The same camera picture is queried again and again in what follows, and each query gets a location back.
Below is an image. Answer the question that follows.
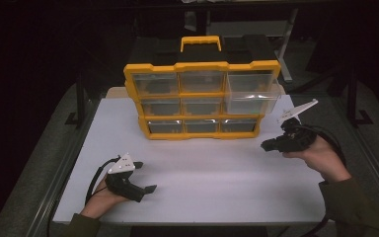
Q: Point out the beige board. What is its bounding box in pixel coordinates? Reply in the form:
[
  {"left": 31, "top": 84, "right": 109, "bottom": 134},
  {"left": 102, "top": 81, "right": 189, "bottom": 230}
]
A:
[{"left": 106, "top": 85, "right": 130, "bottom": 100}]

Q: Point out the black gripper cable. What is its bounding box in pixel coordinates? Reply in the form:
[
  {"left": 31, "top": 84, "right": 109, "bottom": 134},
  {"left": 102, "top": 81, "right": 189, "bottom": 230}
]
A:
[
  {"left": 84, "top": 155, "right": 121, "bottom": 207},
  {"left": 300, "top": 123, "right": 347, "bottom": 237}
]

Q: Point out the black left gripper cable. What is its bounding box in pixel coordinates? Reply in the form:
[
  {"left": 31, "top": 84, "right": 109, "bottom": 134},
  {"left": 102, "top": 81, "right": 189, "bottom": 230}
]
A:
[{"left": 84, "top": 155, "right": 121, "bottom": 207}]

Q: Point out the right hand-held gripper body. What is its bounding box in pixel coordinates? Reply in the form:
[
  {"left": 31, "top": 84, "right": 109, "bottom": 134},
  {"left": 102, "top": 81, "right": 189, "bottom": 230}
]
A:
[{"left": 276, "top": 98, "right": 320, "bottom": 153}]

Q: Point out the yellow and black drawer organizer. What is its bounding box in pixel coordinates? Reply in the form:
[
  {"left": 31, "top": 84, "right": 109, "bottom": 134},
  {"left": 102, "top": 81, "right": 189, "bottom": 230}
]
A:
[{"left": 122, "top": 35, "right": 282, "bottom": 141}]

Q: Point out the clear plastic organizer drawer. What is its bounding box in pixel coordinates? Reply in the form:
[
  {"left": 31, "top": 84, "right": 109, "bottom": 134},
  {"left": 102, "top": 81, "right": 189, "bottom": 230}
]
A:
[{"left": 224, "top": 71, "right": 282, "bottom": 116}]

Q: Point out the black metal stand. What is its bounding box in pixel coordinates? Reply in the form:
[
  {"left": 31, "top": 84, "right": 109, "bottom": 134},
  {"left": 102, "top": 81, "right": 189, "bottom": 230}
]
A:
[
  {"left": 345, "top": 67, "right": 375, "bottom": 128},
  {"left": 64, "top": 72, "right": 87, "bottom": 128}
]

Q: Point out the person's right hand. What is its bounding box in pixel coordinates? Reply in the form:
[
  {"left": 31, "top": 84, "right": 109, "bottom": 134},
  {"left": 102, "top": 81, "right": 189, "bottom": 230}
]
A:
[{"left": 281, "top": 134, "right": 353, "bottom": 183}]

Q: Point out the person's left hand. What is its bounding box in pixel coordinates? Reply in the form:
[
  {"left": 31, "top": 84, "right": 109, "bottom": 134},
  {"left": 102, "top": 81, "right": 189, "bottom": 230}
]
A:
[{"left": 79, "top": 177, "right": 130, "bottom": 220}]

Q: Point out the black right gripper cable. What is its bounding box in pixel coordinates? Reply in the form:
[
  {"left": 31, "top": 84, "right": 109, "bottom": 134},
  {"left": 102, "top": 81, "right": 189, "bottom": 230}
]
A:
[{"left": 300, "top": 123, "right": 347, "bottom": 237}]

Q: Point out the set of clear plastic drawers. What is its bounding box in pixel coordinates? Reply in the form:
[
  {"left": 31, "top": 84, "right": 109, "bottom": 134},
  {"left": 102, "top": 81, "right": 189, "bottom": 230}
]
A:
[{"left": 131, "top": 70, "right": 258, "bottom": 134}]

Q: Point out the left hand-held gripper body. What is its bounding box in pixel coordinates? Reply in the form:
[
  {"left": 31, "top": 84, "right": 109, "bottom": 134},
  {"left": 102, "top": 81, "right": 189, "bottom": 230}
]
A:
[{"left": 105, "top": 152, "right": 146, "bottom": 203}]

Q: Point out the white desk leg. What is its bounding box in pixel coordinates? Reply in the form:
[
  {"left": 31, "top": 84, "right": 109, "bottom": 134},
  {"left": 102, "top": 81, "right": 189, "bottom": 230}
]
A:
[{"left": 273, "top": 7, "right": 300, "bottom": 84}]

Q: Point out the aluminium rail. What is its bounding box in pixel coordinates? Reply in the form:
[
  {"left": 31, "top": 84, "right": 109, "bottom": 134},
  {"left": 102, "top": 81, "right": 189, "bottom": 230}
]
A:
[
  {"left": 330, "top": 97, "right": 379, "bottom": 211},
  {"left": 29, "top": 98, "right": 101, "bottom": 237}
]

